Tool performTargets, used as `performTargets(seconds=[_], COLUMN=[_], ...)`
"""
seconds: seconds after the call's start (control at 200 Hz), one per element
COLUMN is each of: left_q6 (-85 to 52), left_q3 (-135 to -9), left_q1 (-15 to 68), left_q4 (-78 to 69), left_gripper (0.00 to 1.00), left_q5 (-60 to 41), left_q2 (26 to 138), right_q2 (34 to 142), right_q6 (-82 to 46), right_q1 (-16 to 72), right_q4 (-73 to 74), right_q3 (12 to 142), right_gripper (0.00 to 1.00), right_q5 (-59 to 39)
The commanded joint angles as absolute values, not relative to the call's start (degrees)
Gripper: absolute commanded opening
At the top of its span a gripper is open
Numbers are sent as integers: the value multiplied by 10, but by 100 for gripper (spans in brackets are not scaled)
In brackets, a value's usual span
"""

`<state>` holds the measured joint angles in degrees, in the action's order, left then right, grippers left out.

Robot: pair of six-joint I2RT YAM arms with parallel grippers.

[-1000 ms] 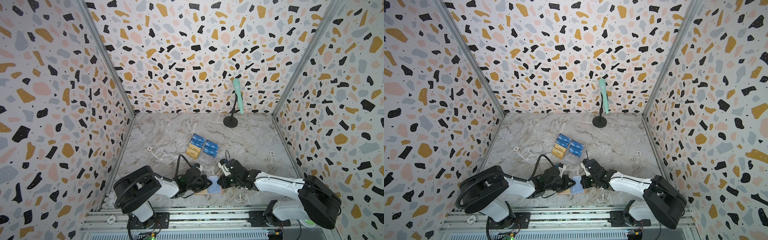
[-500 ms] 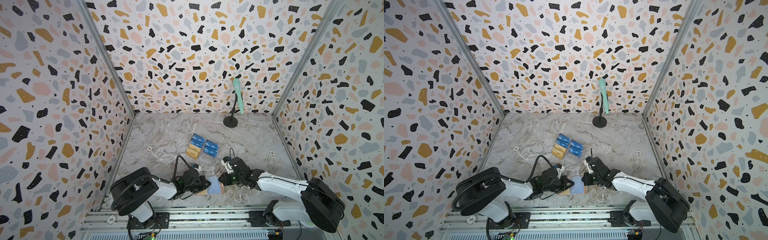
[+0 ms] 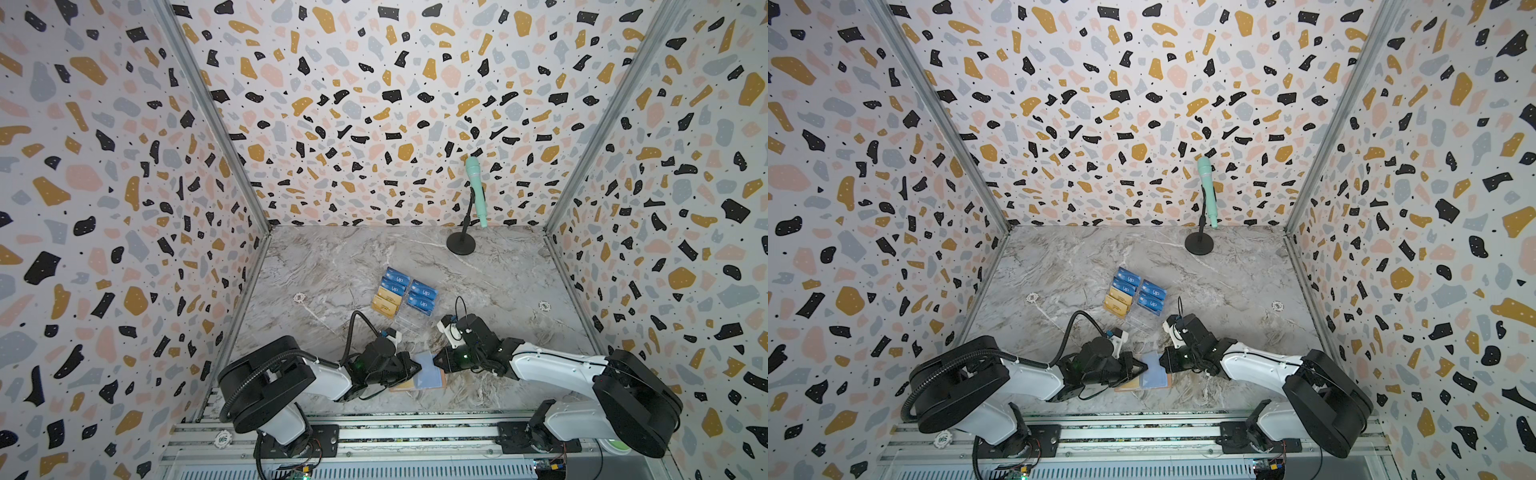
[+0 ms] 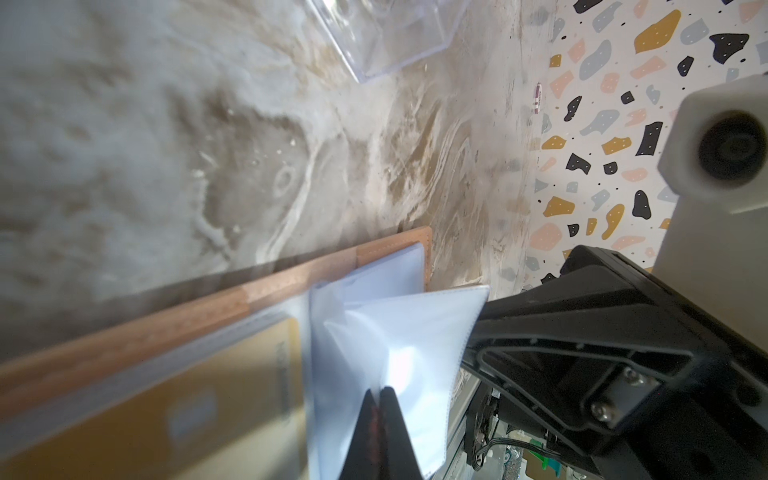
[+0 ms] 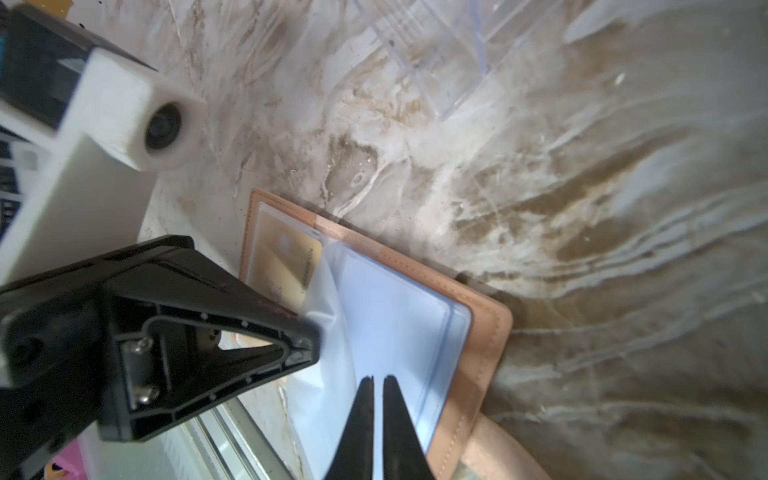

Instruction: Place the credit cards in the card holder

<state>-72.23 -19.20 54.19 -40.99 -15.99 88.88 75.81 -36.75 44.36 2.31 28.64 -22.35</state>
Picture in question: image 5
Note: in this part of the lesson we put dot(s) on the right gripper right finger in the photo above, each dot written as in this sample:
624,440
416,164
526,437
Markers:
403,457

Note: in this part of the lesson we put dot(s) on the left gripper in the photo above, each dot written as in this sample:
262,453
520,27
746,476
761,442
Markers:
181,335

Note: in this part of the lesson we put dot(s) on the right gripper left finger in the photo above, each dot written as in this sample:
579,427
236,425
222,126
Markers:
354,455

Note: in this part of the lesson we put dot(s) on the gold VIP card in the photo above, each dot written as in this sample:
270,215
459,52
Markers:
283,255

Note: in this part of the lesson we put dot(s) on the pink leather card holder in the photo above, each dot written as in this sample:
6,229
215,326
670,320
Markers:
382,313

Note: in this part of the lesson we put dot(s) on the clear acrylic card stand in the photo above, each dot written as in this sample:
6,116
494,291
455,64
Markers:
447,48

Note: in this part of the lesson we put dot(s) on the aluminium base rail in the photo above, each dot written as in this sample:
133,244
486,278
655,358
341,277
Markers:
223,443

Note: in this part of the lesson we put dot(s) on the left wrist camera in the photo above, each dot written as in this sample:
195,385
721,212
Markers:
96,126

